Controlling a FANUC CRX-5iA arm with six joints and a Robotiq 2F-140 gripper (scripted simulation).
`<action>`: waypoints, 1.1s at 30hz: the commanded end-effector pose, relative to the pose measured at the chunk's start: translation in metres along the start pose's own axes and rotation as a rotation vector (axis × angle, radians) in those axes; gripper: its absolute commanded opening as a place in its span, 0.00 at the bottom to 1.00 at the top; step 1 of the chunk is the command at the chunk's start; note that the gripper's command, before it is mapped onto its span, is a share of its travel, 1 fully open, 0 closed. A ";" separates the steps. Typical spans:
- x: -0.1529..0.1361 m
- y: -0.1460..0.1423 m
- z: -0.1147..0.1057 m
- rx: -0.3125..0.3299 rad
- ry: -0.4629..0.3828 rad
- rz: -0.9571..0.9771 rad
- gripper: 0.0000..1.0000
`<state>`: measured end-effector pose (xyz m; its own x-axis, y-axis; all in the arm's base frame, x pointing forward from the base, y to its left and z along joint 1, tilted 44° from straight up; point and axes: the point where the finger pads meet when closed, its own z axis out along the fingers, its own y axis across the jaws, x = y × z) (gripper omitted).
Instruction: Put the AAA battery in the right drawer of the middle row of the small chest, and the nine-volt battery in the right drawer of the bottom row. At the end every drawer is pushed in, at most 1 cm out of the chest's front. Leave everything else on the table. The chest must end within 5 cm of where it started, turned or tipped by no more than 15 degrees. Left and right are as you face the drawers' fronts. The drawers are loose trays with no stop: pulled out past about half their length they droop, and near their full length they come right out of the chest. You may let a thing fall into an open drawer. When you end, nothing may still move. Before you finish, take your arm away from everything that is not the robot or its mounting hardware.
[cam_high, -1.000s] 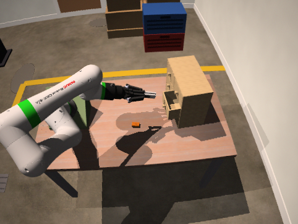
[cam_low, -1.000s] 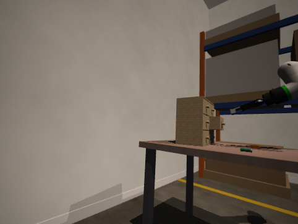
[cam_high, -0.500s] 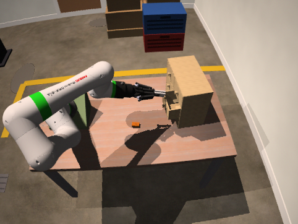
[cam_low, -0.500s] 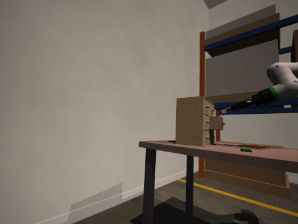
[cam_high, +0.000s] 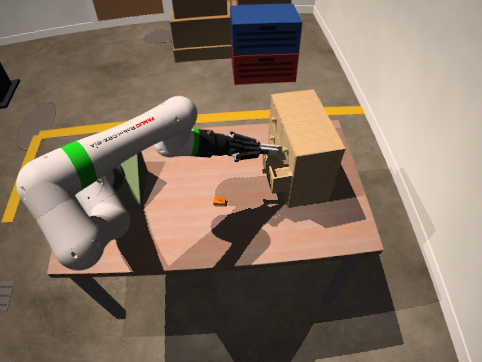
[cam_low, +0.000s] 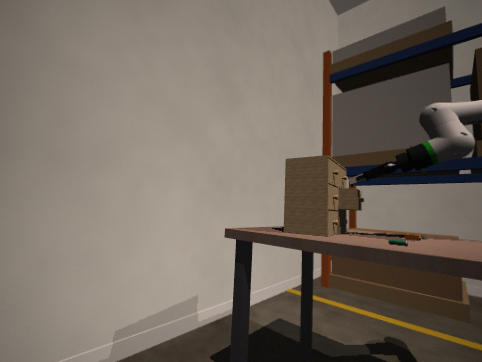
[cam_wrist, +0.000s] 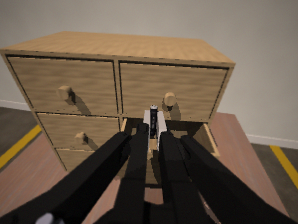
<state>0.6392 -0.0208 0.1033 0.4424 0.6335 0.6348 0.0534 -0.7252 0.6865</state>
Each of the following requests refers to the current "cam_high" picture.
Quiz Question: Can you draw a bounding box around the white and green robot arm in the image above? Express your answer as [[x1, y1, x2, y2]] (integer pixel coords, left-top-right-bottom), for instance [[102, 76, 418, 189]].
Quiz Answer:
[[16, 96, 216, 271]]

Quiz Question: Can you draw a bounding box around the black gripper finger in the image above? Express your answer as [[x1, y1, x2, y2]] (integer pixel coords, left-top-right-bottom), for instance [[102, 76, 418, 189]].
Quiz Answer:
[[229, 143, 278, 162], [229, 131, 276, 148]]

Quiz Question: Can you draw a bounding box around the orange nine-volt battery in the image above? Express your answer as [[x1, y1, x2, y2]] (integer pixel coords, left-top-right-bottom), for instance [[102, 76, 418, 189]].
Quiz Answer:
[[213, 197, 226, 206]]

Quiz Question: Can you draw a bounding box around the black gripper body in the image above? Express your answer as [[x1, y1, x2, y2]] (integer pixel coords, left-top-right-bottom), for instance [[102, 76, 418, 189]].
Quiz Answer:
[[213, 133, 240, 156]]

